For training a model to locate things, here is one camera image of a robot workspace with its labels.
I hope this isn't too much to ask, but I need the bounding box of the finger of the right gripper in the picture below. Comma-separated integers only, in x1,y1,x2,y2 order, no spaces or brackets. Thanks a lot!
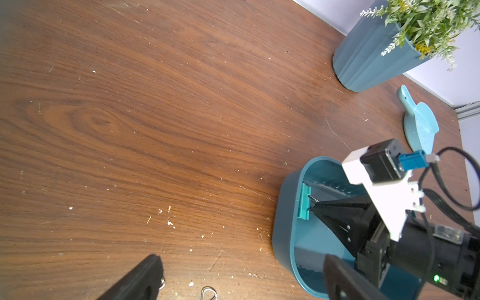
312,207,371,257
314,195,372,211

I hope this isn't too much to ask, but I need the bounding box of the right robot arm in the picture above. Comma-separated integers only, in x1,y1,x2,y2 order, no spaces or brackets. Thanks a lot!
309,196,480,300

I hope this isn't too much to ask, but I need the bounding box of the small potted green plant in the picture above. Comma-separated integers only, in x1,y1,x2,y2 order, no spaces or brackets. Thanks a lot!
332,1,480,92

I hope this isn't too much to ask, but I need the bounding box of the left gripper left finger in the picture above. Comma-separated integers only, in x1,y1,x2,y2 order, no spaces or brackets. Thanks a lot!
98,254,165,300

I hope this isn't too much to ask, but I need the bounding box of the teal binder clip seven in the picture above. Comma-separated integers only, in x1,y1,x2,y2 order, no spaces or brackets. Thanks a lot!
297,183,319,220

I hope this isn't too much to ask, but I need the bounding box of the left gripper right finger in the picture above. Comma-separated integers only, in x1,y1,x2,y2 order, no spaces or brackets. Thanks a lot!
323,254,387,300

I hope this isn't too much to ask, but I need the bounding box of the teal plastic storage box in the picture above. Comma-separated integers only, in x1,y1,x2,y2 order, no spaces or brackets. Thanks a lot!
272,156,424,300

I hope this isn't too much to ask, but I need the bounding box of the light teal dustpan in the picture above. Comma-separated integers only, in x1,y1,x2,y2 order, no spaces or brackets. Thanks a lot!
397,85,440,155

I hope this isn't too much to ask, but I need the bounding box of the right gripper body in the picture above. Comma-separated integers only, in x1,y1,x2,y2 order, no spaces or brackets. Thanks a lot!
356,204,396,287

